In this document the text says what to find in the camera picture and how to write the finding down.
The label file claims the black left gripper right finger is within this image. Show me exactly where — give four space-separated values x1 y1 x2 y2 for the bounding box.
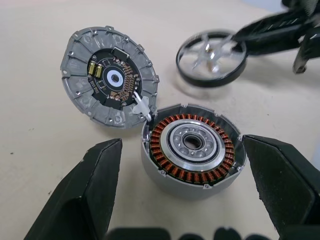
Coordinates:
242 134 320 240

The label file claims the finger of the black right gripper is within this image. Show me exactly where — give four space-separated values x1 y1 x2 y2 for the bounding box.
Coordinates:
292 24 320 74
231 8 320 50

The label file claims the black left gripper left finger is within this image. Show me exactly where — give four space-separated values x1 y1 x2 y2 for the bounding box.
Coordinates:
23 138 123 240

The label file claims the black rimmed spoked rotor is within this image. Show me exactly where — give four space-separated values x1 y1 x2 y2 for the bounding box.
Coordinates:
175 29 248 89

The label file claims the silver round motor lid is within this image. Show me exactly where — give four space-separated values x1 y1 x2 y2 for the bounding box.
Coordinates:
59 24 160 129

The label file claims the motor stator with copper windings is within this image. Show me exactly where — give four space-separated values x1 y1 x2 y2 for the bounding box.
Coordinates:
140 102 248 201

